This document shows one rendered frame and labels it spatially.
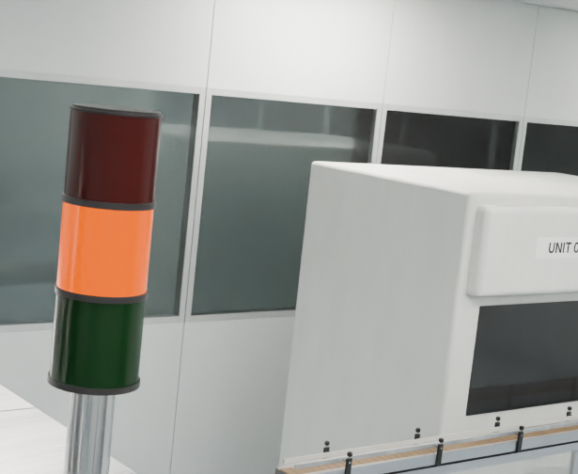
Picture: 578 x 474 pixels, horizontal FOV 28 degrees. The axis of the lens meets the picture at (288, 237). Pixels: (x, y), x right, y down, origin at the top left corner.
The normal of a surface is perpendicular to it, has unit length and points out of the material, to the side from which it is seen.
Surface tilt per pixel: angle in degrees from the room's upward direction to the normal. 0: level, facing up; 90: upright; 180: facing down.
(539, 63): 90
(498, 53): 90
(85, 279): 90
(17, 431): 0
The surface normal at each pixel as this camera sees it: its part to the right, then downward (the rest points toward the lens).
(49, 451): 0.11, -0.98
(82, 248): -0.36, 0.09
